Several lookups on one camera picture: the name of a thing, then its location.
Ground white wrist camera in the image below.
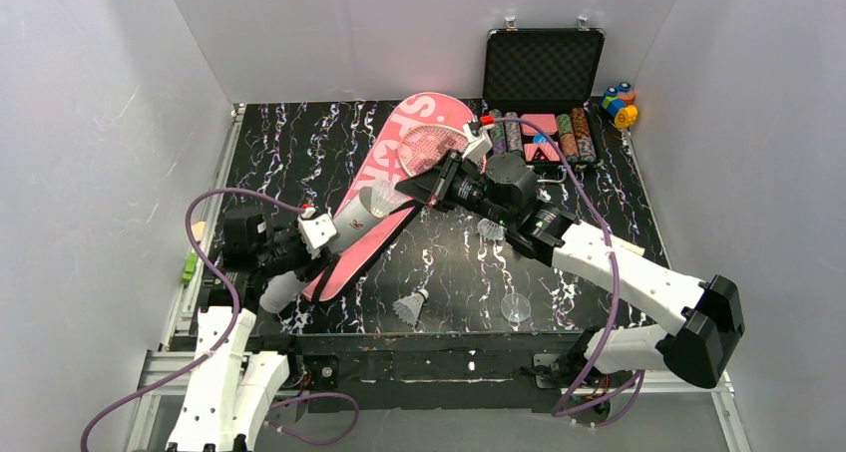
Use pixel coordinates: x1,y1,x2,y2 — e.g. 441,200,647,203
462,115,495,169
297,206,338,259

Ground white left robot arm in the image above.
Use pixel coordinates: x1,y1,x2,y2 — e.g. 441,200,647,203
165,266,291,451

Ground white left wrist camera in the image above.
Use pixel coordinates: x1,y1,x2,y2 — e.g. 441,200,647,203
297,206,338,259

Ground small wooden block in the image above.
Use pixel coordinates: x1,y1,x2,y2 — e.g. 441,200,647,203
191,221,207,242

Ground white shuttlecock tube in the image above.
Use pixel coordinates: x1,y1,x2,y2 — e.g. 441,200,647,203
259,187,411,313

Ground green clip on rail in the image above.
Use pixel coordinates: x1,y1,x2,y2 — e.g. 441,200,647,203
181,251,199,286

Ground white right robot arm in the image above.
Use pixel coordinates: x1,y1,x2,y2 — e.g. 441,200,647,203
396,151,745,389

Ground pink racket cover bag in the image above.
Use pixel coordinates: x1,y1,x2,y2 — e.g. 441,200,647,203
302,92,474,303

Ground black poker chip case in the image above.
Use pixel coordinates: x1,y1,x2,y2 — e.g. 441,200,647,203
482,28,606,175

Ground white plastic shuttlecock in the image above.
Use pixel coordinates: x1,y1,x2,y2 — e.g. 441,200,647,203
392,288,429,326
477,219,506,241
369,179,405,218

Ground pink badminton racket upper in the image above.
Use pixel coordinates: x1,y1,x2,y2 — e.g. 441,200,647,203
397,125,467,177

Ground pink playing card deck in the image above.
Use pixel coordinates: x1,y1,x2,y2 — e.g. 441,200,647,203
521,113,558,137
523,142,561,164

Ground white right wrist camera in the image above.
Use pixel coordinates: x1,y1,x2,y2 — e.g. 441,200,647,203
462,115,495,169

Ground colourful toy blocks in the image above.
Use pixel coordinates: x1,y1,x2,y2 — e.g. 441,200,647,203
600,82,638,130

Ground clear plastic tube lid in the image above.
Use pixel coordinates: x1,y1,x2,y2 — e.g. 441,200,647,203
500,293,532,323

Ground poker chip stack row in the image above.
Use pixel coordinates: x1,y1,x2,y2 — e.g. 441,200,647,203
556,114,580,165
489,122,508,155
504,112,525,157
570,108,597,164

